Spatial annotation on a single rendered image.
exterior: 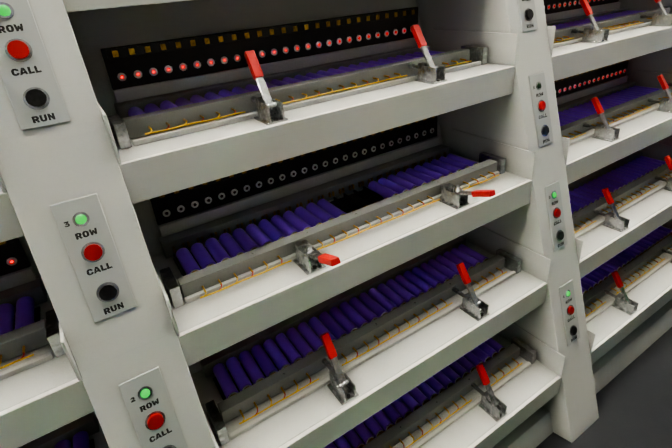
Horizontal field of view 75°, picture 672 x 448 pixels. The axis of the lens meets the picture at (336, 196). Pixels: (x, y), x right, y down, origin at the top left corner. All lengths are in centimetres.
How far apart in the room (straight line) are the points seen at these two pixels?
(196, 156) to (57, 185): 13
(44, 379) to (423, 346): 49
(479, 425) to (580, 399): 26
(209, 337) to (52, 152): 25
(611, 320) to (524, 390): 30
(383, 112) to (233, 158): 22
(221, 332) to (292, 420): 18
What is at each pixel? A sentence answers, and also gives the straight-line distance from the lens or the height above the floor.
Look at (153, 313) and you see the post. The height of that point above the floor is 57.
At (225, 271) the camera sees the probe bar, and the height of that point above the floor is 57.
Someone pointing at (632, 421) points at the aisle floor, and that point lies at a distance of 114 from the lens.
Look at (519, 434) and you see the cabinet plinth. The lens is 102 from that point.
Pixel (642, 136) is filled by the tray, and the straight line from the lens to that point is 113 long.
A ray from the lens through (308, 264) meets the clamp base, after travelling 56.
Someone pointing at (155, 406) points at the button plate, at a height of 48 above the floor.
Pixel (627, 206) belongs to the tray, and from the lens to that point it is 119.
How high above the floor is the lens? 74
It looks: 11 degrees down
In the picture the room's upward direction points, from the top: 14 degrees counter-clockwise
